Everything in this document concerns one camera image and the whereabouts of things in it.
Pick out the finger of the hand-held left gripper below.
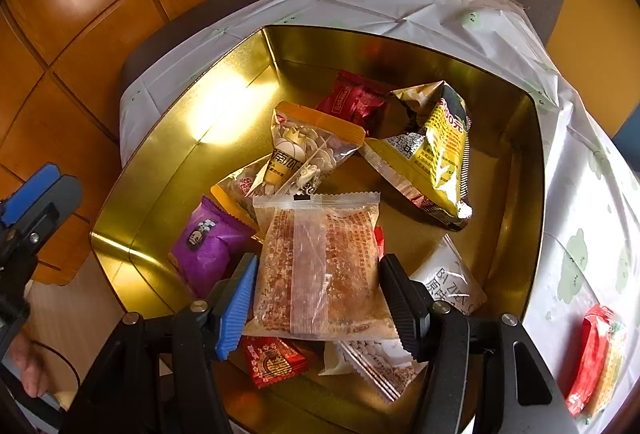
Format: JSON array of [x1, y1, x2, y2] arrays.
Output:
[[0, 164, 63, 229], [10, 175, 84, 261]]

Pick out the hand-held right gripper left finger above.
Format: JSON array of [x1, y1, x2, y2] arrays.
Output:
[[60, 253, 259, 434]]

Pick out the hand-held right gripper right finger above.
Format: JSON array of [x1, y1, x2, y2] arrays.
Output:
[[380, 254, 568, 434]]

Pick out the red patterned snack bar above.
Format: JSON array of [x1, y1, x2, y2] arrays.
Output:
[[241, 335, 310, 389]]

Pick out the purple snack packet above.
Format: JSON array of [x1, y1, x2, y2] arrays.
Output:
[[169, 195, 257, 297]]

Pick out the clear rice cake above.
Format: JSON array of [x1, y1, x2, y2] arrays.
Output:
[[242, 192, 401, 342]]

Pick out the maroon and gold tin box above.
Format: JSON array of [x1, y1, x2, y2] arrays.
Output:
[[90, 24, 546, 434]]

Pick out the orange clear seed packet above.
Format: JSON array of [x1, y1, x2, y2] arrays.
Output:
[[260, 101, 366, 199]]

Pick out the dark red foil packet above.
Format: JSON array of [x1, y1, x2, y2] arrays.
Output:
[[315, 70, 398, 135]]

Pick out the person's left hand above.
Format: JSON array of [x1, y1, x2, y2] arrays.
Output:
[[11, 331, 48, 399]]

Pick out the white snack packet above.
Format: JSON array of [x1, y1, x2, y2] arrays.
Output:
[[407, 234, 488, 317]]

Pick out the clear packet of white pieces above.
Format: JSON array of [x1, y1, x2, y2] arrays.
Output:
[[320, 339, 428, 404]]

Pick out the orange clear nut packet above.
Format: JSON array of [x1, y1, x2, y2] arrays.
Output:
[[210, 159, 281, 235]]

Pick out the yellow black snack bag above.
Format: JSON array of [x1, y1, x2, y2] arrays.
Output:
[[360, 80, 473, 231]]

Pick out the large red snack packet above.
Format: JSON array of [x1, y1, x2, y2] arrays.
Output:
[[562, 304, 618, 417]]

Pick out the white cloud print tablecloth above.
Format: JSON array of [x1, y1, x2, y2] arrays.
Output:
[[119, 0, 640, 434]]

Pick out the green yellow cracker packet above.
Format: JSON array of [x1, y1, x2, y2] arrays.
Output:
[[585, 319, 628, 420]]

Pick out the yellow blue grey chair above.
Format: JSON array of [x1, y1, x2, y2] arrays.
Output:
[[425, 0, 640, 165]]

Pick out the black cable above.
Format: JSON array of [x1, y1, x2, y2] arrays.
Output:
[[30, 341, 81, 396]]

